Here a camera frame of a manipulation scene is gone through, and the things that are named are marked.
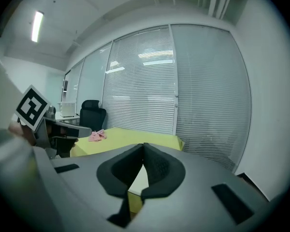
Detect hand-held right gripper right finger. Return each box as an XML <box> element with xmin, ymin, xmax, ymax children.
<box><xmin>132</xmin><ymin>143</ymin><xmax>283</xmax><ymax>232</ymax></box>

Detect ceiling light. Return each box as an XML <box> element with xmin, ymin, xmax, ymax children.
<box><xmin>31</xmin><ymin>10</ymin><xmax>44</xmax><ymax>43</ymax></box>

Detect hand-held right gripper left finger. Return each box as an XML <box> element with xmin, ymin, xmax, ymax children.
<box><xmin>50</xmin><ymin>143</ymin><xmax>145</xmax><ymax>232</ymax></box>

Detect black office chair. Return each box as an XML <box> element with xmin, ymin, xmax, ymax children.
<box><xmin>79</xmin><ymin>100</ymin><xmax>107</xmax><ymax>132</ymax></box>

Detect white printer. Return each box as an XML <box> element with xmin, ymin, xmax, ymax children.
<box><xmin>58</xmin><ymin>101</ymin><xmax>77</xmax><ymax>117</ymax></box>

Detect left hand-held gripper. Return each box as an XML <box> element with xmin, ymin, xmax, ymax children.
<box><xmin>15</xmin><ymin>85</ymin><xmax>92</xmax><ymax>158</ymax></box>

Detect white side desk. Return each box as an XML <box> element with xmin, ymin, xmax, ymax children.
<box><xmin>55</xmin><ymin>115</ymin><xmax>80</xmax><ymax>126</ymax></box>

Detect yellow-green tablecloth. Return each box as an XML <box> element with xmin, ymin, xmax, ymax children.
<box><xmin>70</xmin><ymin>127</ymin><xmax>184</xmax><ymax>214</ymax></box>

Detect person's left forearm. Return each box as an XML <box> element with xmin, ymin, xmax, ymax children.
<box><xmin>8</xmin><ymin>122</ymin><xmax>36</xmax><ymax>146</ymax></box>

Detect white window blind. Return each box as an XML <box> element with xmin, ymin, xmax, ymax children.
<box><xmin>81</xmin><ymin>42</ymin><xmax>113</xmax><ymax>106</ymax></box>
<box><xmin>102</xmin><ymin>25</ymin><xmax>178</xmax><ymax>135</ymax></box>
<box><xmin>171</xmin><ymin>24</ymin><xmax>252</xmax><ymax>173</ymax></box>

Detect pink cloth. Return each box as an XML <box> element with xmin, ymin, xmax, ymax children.
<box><xmin>88</xmin><ymin>129</ymin><xmax>107</xmax><ymax>143</ymax></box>

